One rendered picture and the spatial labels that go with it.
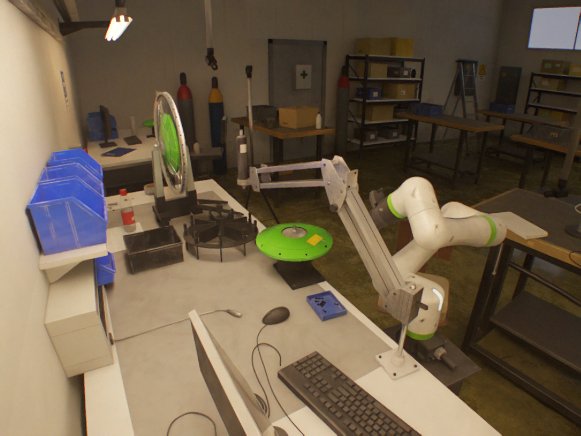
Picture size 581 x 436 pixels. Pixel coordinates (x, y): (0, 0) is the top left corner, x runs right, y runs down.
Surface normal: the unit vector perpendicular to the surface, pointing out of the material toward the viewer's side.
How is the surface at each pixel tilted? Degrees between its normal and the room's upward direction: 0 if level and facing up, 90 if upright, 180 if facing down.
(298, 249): 22
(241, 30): 90
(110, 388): 0
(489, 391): 0
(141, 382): 0
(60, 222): 92
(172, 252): 94
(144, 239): 86
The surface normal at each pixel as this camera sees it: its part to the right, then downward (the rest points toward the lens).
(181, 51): 0.48, 0.36
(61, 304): 0.00, -0.91
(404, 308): -0.75, 0.27
